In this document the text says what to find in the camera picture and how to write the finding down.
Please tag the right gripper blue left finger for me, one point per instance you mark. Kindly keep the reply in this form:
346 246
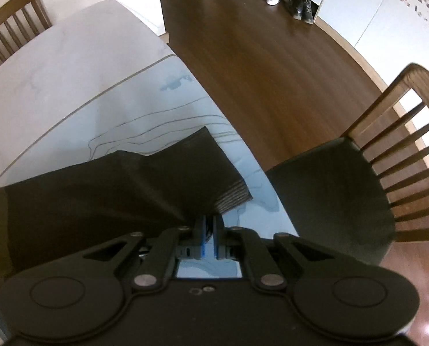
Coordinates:
202 237

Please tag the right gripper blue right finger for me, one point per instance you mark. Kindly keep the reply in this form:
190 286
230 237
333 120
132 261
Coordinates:
217 236

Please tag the brown two-tone sweater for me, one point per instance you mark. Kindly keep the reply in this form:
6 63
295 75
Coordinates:
65 211

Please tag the patterned white blue table mat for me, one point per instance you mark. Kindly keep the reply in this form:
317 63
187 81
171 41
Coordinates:
152 109

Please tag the wooden chair with black seat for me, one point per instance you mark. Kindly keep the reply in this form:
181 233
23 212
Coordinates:
350 193

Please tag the dark shoes pair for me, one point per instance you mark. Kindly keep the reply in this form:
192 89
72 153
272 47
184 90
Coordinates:
303 10

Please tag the white drawer cabinet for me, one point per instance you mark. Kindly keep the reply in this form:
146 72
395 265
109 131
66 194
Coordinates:
383 32

